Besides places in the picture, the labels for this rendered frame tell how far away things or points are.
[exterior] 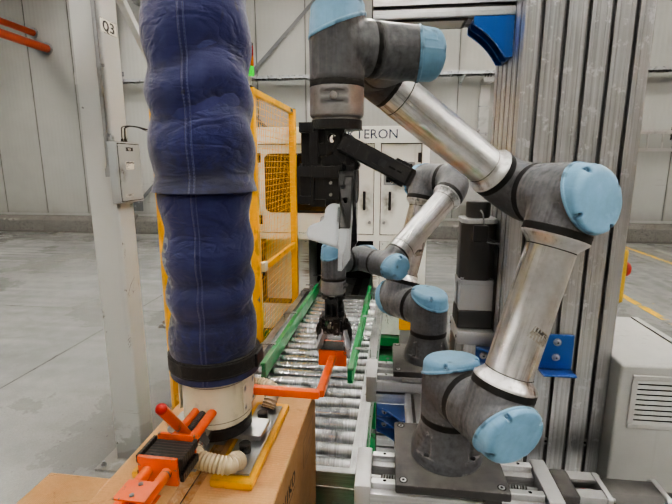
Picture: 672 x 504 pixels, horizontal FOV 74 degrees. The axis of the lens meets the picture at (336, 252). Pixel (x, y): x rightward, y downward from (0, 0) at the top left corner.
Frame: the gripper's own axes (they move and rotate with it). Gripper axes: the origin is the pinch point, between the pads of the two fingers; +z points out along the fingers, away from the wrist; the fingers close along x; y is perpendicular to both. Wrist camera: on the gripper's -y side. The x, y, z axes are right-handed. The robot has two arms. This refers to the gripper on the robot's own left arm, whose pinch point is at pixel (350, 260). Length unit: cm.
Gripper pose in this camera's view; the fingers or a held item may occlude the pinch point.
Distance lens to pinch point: 65.7
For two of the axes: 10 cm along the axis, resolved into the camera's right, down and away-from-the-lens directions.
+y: -9.9, -0.2, 1.1
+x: -1.2, 1.9, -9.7
